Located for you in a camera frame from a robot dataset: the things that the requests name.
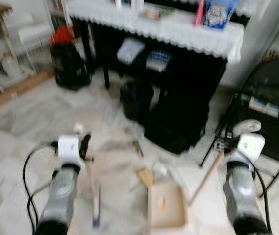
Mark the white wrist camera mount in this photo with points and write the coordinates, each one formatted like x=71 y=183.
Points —
x=251 y=146
x=68 y=147

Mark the white folding rack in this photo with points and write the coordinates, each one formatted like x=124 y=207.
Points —
x=34 y=34

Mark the light blue folded cloth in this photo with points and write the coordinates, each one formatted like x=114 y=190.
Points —
x=130 y=50

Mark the tan cardboard scrap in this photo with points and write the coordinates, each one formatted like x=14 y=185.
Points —
x=145 y=177

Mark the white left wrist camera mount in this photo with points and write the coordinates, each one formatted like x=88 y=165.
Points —
x=68 y=147

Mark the red cloth bundle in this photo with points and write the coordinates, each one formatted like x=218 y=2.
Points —
x=62 y=35

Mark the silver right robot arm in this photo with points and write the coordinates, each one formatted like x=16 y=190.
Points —
x=240 y=196

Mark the pink bottle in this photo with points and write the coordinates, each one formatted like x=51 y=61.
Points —
x=199 y=13

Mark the white lace tablecloth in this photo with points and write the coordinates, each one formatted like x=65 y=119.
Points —
x=168 y=32

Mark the black floor bag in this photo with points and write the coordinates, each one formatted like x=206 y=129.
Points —
x=70 y=66

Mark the white plastic jug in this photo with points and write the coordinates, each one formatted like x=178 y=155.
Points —
x=11 y=66

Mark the black folding chair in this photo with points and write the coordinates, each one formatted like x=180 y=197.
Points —
x=271 y=142

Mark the black table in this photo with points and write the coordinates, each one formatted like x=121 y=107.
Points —
x=100 y=44

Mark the dark brown strip scrap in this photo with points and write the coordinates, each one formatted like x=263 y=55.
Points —
x=138 y=148

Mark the blue white printed bag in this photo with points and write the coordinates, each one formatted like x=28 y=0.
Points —
x=219 y=12

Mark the large black suitcase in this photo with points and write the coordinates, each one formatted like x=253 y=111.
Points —
x=183 y=117

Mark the white blue package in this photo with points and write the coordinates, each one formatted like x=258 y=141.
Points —
x=264 y=106

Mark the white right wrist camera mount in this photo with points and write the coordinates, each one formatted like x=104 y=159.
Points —
x=251 y=146

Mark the small orange scrap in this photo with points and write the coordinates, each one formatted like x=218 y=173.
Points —
x=163 y=203

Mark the black round waste bin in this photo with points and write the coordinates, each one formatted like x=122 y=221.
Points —
x=137 y=103

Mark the white crumpled paper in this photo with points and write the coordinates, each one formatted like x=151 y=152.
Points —
x=161 y=169

